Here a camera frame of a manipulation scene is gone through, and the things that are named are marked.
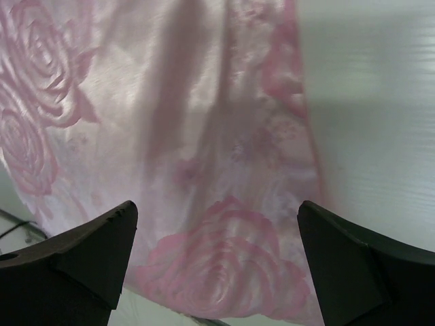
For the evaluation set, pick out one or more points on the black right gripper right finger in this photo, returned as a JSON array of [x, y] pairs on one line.
[[363, 278]]

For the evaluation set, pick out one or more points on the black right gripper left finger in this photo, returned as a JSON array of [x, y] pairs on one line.
[[74, 278]]

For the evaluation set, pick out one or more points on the pink pillowcase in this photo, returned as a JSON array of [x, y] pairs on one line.
[[193, 110]]

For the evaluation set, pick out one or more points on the aluminium table edge rail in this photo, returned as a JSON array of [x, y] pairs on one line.
[[25, 230]]

